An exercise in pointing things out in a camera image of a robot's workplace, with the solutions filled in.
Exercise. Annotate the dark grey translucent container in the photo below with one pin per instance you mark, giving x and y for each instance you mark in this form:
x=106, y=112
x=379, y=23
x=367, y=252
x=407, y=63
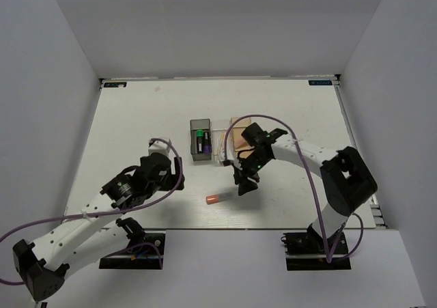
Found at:
x=205, y=125

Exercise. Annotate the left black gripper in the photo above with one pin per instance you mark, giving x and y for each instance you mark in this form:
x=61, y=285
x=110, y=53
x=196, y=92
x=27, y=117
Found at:
x=173, y=179

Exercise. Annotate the purple capped black marker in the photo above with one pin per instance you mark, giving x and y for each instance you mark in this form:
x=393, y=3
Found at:
x=207, y=147

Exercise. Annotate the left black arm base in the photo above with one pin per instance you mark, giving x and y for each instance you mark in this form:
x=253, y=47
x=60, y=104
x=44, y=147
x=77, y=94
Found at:
x=148, y=256

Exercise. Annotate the orange capped clear tube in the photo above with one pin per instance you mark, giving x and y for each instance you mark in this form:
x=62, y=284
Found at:
x=214, y=199

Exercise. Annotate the pink thin pen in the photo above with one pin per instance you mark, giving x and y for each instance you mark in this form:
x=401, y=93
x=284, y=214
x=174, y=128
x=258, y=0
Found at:
x=221, y=147

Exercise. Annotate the clear plastic container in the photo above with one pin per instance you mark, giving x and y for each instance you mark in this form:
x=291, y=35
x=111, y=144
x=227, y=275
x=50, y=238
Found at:
x=218, y=126

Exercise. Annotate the left blue corner label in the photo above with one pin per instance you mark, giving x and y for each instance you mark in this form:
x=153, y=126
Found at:
x=115, y=84

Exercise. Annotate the orange translucent container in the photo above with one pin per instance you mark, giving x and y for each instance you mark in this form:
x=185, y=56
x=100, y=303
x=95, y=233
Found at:
x=240, y=147

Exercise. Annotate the blue corner label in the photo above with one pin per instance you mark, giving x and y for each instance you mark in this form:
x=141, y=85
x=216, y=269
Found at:
x=319, y=82
x=115, y=84

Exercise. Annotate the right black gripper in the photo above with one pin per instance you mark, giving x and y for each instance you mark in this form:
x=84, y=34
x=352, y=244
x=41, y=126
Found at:
x=242, y=177

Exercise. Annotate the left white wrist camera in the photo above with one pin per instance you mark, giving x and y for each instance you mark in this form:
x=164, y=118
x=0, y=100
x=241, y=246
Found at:
x=159, y=147

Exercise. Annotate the green capped black marker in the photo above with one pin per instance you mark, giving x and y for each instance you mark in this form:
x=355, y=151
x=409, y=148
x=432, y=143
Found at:
x=199, y=140

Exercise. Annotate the yellow thin pen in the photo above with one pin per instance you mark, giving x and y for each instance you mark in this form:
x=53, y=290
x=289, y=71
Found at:
x=219, y=139

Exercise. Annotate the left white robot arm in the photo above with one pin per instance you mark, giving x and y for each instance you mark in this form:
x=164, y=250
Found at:
x=102, y=229

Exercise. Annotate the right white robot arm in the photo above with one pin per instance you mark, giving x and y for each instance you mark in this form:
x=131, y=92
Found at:
x=347, y=181

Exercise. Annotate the right blue corner label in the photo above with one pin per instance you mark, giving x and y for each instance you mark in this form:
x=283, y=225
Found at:
x=319, y=82

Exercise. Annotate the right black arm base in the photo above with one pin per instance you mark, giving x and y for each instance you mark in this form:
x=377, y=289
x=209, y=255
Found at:
x=301, y=255

